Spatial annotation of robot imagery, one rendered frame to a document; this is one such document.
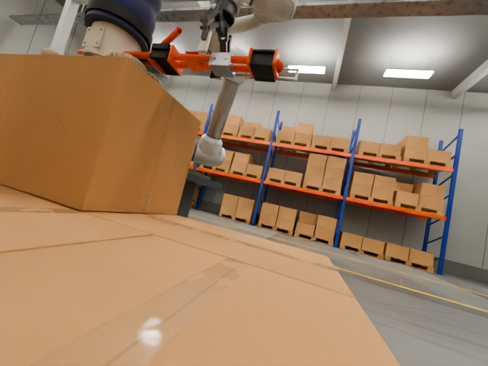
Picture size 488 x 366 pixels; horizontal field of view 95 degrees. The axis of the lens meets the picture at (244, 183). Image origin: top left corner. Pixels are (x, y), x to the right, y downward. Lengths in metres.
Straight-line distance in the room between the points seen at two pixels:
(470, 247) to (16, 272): 10.30
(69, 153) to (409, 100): 10.48
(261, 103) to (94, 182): 9.94
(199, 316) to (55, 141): 0.65
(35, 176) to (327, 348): 0.76
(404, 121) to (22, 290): 10.27
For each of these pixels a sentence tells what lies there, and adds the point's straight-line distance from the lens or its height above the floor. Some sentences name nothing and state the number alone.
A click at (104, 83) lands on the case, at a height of 0.87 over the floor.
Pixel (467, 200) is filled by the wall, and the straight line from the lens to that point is 10.34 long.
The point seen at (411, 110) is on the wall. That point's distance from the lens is 10.53.
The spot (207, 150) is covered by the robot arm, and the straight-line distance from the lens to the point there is 1.53.
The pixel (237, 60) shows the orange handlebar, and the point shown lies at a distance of 0.77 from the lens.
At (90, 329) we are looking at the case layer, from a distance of 0.21.
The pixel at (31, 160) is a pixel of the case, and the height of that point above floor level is 0.63.
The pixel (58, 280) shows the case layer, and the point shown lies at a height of 0.54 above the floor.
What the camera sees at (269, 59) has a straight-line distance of 0.74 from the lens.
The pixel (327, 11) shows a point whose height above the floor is 4.57.
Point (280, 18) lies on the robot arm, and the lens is 1.04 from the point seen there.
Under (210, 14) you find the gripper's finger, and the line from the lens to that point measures 0.83.
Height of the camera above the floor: 0.65
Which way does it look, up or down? 5 degrees up
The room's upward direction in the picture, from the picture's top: 13 degrees clockwise
